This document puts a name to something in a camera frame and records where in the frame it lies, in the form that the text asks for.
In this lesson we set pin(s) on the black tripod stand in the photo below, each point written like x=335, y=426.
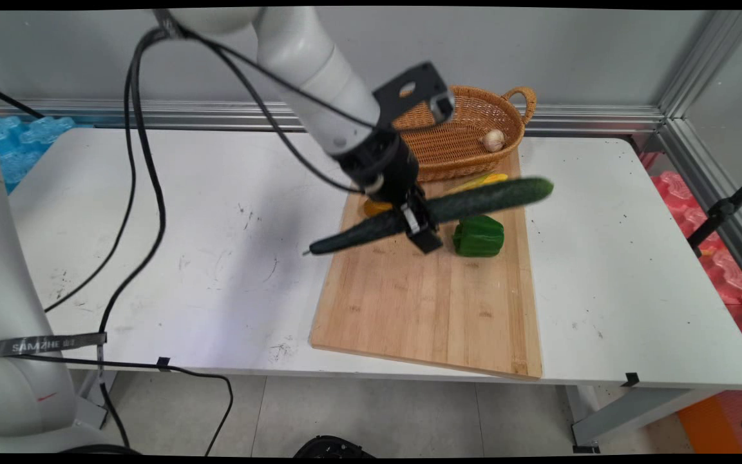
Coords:
x=722, y=209

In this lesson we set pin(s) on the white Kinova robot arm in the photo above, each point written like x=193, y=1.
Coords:
x=306, y=71

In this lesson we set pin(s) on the dark green cucumber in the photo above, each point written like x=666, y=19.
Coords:
x=480, y=198

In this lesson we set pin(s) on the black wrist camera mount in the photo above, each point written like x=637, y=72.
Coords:
x=413, y=87

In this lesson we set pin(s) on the red foam mat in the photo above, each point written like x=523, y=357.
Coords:
x=725, y=270

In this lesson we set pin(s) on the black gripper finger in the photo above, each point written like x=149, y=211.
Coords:
x=410, y=219
x=429, y=240

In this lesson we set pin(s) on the green bell pepper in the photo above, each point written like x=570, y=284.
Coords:
x=478, y=236

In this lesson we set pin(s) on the black round object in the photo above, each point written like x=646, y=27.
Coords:
x=332, y=448

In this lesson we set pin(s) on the grey table leg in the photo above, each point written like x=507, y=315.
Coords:
x=635, y=412

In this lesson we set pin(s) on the black tape piece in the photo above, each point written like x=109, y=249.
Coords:
x=630, y=379
x=163, y=364

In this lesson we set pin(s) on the woven wicker basket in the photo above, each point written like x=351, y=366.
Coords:
x=467, y=138

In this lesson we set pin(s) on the orange floor mat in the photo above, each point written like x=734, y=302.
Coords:
x=709, y=425

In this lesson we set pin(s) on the small orange vegetable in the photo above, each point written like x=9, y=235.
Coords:
x=376, y=208

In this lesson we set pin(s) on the bamboo cutting board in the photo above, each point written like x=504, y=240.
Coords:
x=429, y=303

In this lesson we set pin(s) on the white garlic bulb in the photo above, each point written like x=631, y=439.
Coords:
x=493, y=140

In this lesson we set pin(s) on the blue foam mat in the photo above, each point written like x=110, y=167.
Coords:
x=20, y=145

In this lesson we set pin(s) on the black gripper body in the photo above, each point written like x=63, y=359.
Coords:
x=380, y=164

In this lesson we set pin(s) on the yellow corn cob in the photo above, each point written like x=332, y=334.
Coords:
x=484, y=180

